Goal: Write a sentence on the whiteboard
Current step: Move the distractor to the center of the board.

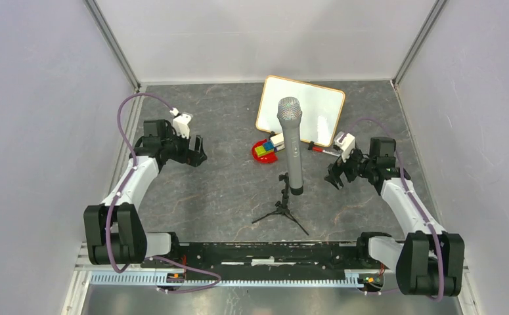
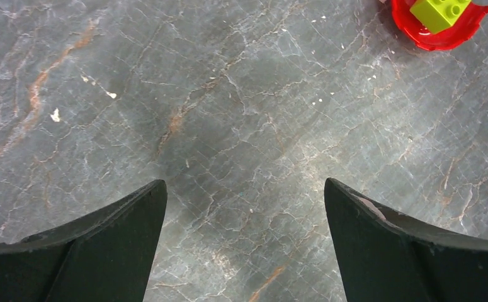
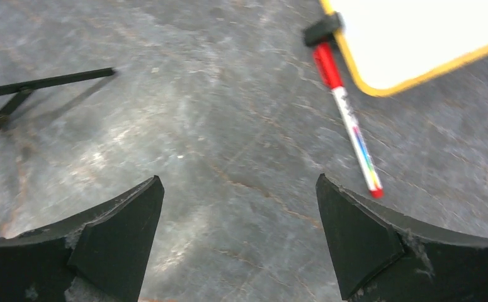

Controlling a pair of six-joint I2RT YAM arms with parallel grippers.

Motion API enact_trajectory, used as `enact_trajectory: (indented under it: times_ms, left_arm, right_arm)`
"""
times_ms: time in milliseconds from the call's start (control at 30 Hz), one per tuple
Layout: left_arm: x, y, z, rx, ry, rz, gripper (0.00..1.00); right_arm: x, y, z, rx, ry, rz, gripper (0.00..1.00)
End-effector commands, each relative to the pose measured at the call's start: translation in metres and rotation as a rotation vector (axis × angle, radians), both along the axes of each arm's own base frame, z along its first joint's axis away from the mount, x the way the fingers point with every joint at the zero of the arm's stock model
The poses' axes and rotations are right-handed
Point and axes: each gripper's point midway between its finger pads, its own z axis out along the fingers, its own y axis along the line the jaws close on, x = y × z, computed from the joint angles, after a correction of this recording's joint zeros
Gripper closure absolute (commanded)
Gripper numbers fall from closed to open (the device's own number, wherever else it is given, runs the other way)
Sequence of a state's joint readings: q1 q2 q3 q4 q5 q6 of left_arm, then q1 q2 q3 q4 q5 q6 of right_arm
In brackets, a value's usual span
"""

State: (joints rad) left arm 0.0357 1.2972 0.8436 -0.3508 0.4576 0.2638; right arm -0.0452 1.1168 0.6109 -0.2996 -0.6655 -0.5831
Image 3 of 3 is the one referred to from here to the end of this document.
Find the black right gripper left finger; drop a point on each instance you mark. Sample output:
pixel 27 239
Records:
pixel 99 254

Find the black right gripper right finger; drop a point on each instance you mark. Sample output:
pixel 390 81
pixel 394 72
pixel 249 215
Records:
pixel 380 254

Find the red capped whiteboard marker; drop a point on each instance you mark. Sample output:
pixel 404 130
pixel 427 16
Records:
pixel 330 75

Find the yellow framed whiteboard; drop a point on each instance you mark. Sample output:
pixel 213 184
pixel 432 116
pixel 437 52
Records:
pixel 391 46

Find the black tripod microphone stand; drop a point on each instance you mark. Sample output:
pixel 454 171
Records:
pixel 23 90

